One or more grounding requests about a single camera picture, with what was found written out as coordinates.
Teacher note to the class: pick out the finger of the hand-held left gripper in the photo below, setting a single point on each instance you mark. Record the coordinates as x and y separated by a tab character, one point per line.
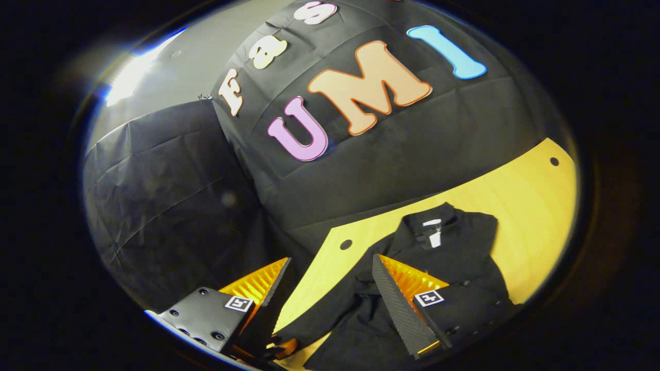
287	348

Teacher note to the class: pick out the black backdrop cloth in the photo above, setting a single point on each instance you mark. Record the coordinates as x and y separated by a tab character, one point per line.
180	196

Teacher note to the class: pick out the black button jacket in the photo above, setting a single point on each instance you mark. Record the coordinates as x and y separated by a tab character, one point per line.
454	257

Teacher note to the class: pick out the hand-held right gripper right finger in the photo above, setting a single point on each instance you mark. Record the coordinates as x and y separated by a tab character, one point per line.
399	309

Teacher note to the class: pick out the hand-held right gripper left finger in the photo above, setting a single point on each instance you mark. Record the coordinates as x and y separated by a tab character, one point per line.
268	309

